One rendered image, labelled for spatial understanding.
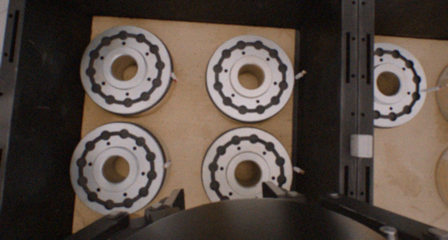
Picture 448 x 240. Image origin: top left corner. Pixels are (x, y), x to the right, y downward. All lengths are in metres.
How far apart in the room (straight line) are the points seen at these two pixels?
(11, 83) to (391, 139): 0.41
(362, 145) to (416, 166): 0.18
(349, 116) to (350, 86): 0.03
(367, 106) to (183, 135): 0.20
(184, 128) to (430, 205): 0.33
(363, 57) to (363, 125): 0.06
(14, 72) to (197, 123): 0.18
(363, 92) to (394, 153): 0.16
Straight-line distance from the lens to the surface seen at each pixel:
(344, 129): 0.22
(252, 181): 0.29
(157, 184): 0.28
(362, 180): 0.23
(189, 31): 0.32
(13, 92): 0.26
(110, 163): 0.30
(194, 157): 0.30
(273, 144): 0.27
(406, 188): 0.39
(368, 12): 0.26
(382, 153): 0.37
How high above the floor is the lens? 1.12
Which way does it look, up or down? 85 degrees down
